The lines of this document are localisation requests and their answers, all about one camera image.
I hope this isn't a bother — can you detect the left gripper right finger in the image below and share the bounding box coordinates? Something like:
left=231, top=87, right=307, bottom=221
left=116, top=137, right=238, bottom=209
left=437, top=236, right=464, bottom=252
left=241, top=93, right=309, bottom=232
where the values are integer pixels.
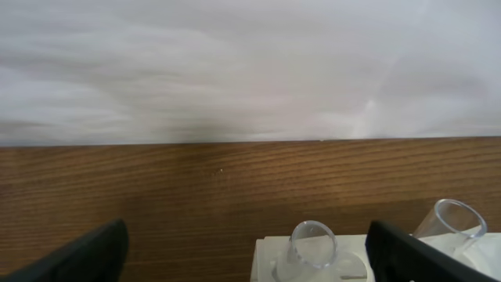
left=364, top=219, right=501, bottom=282

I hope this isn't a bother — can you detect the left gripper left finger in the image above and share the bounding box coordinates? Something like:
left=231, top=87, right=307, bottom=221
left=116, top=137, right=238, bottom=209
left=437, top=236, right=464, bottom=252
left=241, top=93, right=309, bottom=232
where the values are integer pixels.
left=0, top=218, right=130, bottom=282

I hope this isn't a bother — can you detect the clear test tube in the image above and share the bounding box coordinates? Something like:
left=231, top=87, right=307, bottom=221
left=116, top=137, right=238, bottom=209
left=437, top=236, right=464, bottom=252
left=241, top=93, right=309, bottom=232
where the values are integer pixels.
left=273, top=219, right=339, bottom=282
left=412, top=198, right=488, bottom=260

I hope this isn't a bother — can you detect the white test tube rack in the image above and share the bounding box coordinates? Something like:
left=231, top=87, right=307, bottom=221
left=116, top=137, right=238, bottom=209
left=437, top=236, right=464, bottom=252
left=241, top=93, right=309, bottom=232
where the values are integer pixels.
left=249, top=232, right=501, bottom=282

